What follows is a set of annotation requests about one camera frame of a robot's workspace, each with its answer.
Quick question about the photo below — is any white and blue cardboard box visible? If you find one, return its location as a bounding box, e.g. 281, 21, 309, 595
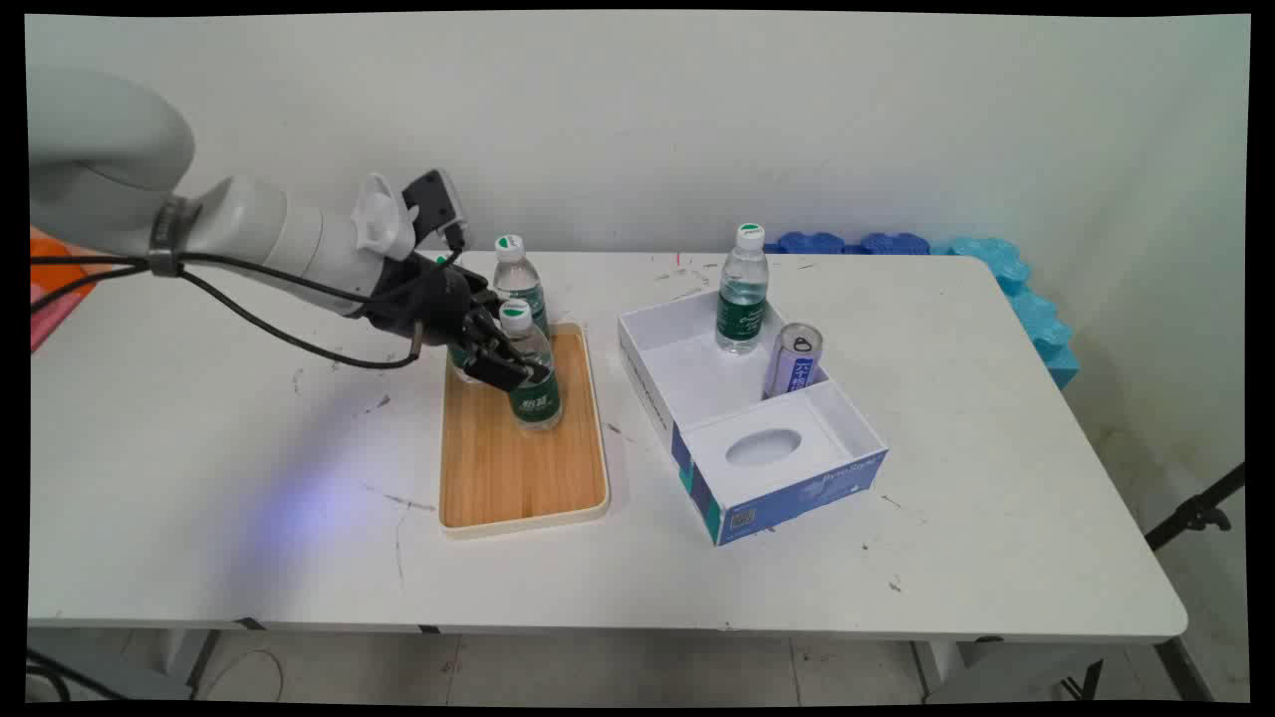
617, 281, 890, 547

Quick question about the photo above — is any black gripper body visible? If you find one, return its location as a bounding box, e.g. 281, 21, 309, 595
362, 257, 493, 350

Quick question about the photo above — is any silver and blue drink can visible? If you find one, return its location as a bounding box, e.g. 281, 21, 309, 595
763, 322, 825, 401

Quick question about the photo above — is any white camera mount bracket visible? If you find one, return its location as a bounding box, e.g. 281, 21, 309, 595
352, 173, 419, 262

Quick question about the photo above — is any light blue foam mat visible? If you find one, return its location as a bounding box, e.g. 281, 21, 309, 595
934, 236, 1082, 391

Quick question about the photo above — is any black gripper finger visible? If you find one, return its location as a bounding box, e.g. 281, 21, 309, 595
466, 291, 505, 345
450, 334, 552, 391

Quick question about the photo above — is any grey table leg frame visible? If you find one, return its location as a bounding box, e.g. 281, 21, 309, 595
908, 637, 1211, 704
30, 627, 268, 701

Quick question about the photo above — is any wooden tray with cream rim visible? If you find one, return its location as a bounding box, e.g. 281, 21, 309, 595
438, 321, 611, 541

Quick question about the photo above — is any grey cable strap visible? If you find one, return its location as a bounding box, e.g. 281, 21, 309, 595
147, 195, 203, 279

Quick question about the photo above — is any orange box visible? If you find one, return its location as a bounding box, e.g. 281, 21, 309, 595
30, 226, 98, 300

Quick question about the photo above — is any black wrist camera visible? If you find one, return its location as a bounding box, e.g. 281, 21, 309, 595
401, 169, 470, 252

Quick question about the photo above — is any pink box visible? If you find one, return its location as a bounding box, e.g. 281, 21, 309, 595
30, 283, 83, 355

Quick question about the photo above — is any black floor cable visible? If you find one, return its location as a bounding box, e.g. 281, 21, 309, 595
26, 647, 130, 702

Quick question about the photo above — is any black tripod leg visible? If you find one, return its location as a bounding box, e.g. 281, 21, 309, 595
1145, 462, 1247, 553

